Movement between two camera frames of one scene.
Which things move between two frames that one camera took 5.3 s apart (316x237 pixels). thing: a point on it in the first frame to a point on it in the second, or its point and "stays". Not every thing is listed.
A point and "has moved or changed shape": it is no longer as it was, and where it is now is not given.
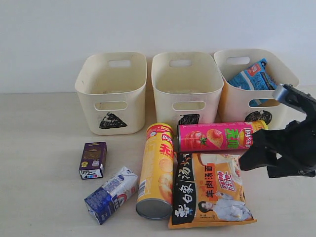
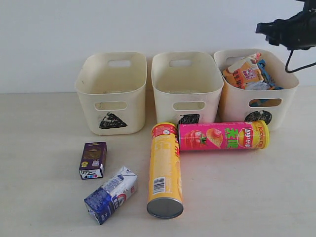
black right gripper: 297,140 to 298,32
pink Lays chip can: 207,137 stays
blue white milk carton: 112,195 stays
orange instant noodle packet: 209,192 to 243,72
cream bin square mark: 187,86 stays
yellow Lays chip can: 155,199 has moved or changed shape
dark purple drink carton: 94,158 stays
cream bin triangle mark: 111,86 stays
